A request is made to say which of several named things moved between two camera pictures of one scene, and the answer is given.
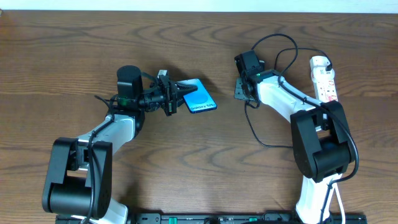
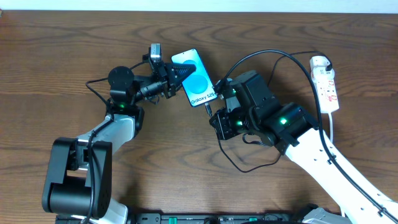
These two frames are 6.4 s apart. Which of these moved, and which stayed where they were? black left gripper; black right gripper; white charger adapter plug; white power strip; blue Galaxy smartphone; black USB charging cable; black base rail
Moved: black USB charging cable; black left gripper; black right gripper; blue Galaxy smartphone
Stayed: white power strip; black base rail; white charger adapter plug
